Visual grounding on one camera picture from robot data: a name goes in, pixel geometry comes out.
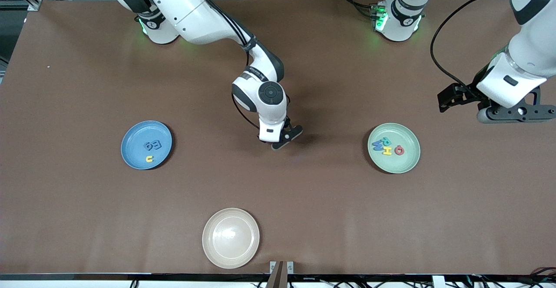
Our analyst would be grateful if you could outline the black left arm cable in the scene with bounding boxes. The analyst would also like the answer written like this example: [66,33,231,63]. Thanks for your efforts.
[430,0,518,94]

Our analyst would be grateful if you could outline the brown camera post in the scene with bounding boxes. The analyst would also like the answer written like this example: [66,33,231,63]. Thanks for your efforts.
[266,261,284,288]

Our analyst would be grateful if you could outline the beige plate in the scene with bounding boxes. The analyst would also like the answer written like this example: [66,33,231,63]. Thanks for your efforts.
[202,208,260,269]

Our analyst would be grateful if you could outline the brown table cover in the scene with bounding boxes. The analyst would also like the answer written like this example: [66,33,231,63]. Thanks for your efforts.
[0,0,556,275]

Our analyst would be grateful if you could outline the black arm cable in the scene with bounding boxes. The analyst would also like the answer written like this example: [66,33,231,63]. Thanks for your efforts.
[191,0,263,131]
[430,0,518,94]

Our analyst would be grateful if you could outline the grey metal edge bracket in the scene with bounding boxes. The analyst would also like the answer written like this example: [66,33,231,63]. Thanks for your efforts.
[269,261,294,275]

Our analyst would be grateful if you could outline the blue plate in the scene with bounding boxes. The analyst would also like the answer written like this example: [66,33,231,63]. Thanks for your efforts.
[121,120,173,170]

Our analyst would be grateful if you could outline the green plate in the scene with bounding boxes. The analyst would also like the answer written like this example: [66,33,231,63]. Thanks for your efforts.
[367,123,421,174]

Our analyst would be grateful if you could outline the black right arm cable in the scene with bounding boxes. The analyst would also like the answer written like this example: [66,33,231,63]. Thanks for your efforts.
[191,0,263,131]

